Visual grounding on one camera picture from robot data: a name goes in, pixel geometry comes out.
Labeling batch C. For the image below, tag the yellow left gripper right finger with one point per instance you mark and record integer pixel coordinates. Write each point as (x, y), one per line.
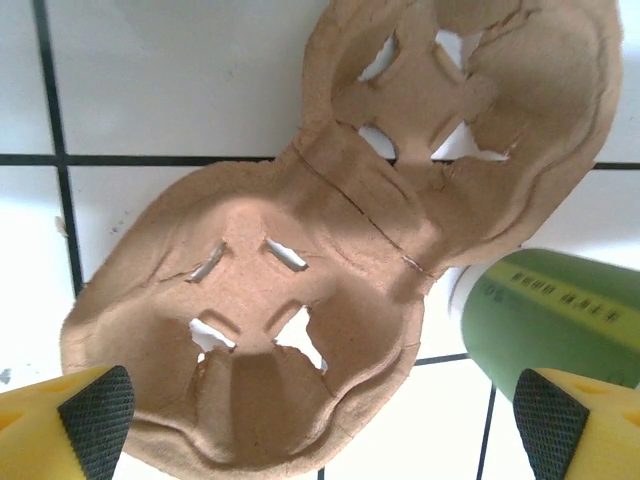
(590, 430)

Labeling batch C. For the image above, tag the brown pulp cup carrier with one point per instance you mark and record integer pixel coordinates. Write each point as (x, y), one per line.
(350, 200)

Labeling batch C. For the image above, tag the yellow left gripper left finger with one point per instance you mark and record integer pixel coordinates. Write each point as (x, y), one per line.
(50, 425)

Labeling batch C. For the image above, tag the green paper coffee cup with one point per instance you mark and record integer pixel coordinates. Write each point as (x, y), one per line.
(550, 325)

